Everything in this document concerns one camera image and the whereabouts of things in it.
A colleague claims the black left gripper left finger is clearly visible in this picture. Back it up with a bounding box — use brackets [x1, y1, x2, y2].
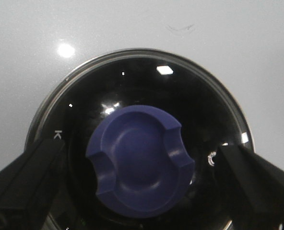
[0, 139, 65, 230]

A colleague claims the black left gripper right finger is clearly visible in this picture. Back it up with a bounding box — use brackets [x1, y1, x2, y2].
[217, 145, 284, 230]

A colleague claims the glass lid with blue knob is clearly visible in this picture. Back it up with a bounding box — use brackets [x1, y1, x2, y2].
[26, 49, 253, 230]

